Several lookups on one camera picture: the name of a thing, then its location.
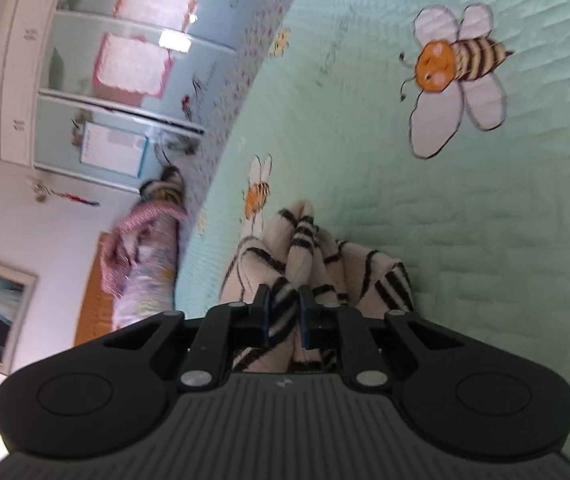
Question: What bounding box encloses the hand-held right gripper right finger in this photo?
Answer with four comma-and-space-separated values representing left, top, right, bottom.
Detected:
299, 285, 466, 392

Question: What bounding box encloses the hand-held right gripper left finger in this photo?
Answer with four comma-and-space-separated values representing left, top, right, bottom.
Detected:
102, 284, 272, 393

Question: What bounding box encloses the cream black-striped knit sweater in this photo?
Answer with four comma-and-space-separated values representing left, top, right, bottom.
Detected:
219, 199, 414, 375

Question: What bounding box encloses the floral bolster pillow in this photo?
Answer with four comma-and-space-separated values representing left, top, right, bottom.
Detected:
112, 212, 186, 331

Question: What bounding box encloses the green bee-print quilted blanket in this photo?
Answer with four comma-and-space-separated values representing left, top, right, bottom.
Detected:
172, 0, 570, 461

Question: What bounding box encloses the pink knitted cloth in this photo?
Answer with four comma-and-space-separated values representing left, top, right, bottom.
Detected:
99, 202, 188, 298

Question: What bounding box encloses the striped plush toy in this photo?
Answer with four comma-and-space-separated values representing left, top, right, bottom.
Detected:
139, 165, 186, 206

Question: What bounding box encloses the wooden headboard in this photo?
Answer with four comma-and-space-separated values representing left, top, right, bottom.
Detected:
74, 232, 116, 347

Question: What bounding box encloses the blue-bordered paper poster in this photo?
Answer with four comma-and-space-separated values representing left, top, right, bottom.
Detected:
79, 121, 150, 179

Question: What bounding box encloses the floral bedsheet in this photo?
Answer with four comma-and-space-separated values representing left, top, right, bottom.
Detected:
180, 0, 316, 241

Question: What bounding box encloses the white glass-door wardrobe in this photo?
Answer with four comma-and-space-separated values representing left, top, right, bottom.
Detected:
0, 0, 276, 196

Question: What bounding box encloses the hanging wall ornament with tassel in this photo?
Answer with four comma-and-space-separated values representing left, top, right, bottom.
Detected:
27, 176, 102, 207

